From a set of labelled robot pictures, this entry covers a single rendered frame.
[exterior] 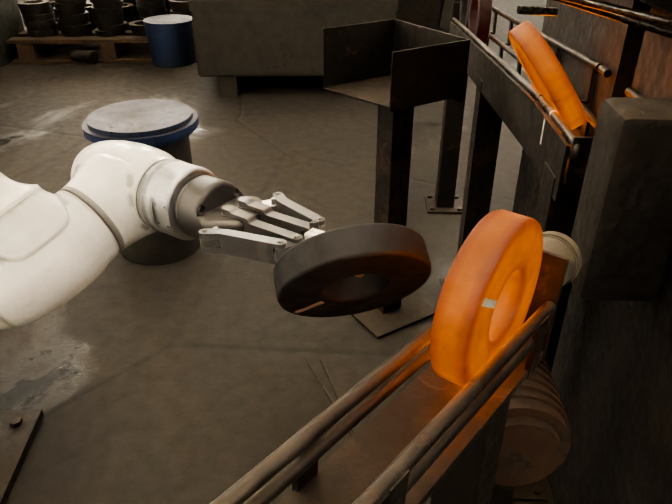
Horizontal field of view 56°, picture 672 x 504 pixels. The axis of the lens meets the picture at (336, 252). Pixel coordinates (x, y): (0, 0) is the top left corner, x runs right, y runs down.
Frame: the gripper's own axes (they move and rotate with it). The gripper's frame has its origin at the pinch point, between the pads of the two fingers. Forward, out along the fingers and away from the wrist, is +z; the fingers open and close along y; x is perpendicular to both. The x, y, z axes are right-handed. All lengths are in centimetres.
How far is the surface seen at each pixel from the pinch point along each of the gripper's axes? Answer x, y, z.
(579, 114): 2, -51, 7
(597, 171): 2.3, -28.6, 16.2
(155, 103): -19, -70, -123
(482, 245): 7.2, 3.1, 16.8
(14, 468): -64, 14, -71
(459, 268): 5.8, 5.1, 16.0
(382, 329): -66, -67, -39
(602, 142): 5.7, -29.0, 16.1
